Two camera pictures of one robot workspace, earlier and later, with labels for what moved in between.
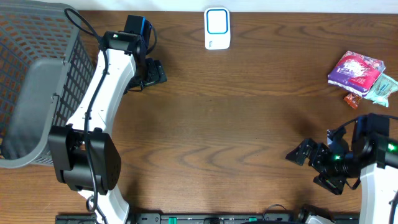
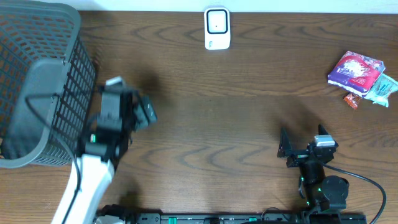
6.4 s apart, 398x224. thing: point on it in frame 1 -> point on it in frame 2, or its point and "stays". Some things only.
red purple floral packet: (356, 73) stays
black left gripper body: (152, 73) -> (125, 104)
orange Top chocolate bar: (352, 100) stays
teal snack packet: (382, 89) stays
